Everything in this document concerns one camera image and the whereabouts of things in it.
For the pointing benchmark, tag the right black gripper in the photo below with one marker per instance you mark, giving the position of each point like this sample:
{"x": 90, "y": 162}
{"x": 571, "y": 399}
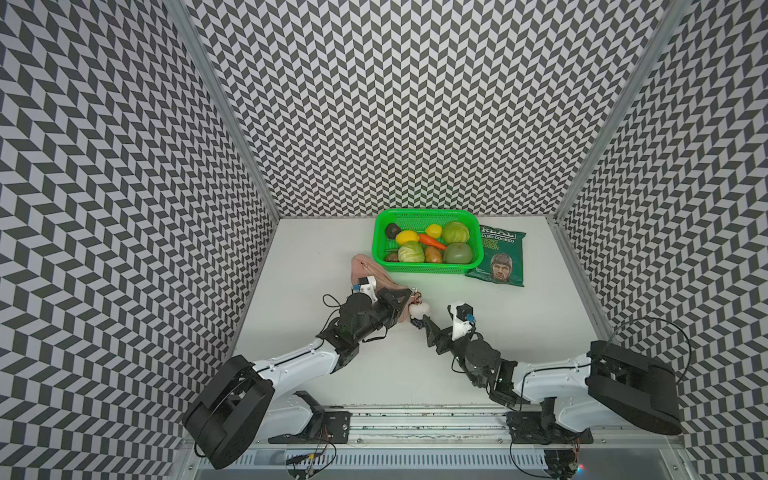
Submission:
{"x": 442, "y": 339}

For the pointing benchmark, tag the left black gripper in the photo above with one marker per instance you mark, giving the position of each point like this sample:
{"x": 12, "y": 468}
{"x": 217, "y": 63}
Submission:
{"x": 393, "y": 302}

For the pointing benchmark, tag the white black keychain decoration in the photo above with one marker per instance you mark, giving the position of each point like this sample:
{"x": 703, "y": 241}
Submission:
{"x": 418, "y": 310}

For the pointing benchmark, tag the pink corduroy pouch bag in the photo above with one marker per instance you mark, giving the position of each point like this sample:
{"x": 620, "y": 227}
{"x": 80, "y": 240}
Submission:
{"x": 363, "y": 266}

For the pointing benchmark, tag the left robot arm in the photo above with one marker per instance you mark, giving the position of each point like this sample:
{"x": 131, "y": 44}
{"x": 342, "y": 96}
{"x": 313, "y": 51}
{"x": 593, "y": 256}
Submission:
{"x": 247, "y": 400}

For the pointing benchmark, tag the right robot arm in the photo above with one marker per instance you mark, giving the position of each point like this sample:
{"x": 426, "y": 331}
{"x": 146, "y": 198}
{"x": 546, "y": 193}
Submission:
{"x": 607, "y": 386}

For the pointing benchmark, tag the green chips bag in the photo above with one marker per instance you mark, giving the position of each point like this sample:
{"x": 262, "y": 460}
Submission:
{"x": 503, "y": 261}

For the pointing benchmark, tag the green cabbage toy front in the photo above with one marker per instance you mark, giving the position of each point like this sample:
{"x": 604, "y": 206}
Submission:
{"x": 411, "y": 252}

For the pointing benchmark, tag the green cabbage toy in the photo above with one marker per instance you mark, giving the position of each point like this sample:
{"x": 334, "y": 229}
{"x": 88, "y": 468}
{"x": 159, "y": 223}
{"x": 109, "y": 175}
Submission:
{"x": 455, "y": 232}
{"x": 411, "y": 252}

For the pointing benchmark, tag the brown potato toy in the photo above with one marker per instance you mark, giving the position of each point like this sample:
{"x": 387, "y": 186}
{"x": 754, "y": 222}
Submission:
{"x": 433, "y": 255}

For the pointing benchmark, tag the orange carrot toy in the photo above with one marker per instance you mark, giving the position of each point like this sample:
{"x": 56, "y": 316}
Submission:
{"x": 430, "y": 242}

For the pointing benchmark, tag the dark avocado toy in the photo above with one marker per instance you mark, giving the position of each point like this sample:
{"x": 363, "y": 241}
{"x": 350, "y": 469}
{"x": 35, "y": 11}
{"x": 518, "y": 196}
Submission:
{"x": 392, "y": 230}

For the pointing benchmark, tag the green plastic basket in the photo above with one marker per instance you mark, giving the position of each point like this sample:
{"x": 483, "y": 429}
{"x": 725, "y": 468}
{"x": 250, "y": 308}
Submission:
{"x": 384, "y": 250}

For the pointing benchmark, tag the green apple toy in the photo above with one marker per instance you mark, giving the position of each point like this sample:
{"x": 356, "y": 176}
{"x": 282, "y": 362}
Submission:
{"x": 458, "y": 253}

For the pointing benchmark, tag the yellow lemon toy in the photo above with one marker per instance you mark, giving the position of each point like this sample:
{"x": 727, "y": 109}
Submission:
{"x": 434, "y": 231}

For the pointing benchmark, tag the green cabbage toy back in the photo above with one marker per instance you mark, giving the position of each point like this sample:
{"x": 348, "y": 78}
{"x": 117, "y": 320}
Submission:
{"x": 455, "y": 232}

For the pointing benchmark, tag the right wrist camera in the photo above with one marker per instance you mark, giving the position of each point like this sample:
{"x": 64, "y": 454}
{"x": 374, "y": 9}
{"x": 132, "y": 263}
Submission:
{"x": 463, "y": 320}

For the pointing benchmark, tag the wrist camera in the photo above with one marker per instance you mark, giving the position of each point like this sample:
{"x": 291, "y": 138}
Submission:
{"x": 366, "y": 285}
{"x": 463, "y": 320}

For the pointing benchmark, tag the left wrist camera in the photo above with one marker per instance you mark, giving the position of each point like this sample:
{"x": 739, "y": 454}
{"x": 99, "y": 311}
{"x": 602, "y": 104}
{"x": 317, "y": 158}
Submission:
{"x": 366, "y": 285}

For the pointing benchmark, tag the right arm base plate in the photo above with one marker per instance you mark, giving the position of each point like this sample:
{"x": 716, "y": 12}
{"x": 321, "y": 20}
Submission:
{"x": 540, "y": 428}

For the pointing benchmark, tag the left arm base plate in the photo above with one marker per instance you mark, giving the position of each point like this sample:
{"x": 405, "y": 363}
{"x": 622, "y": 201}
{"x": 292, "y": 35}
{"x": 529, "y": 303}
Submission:
{"x": 299, "y": 418}

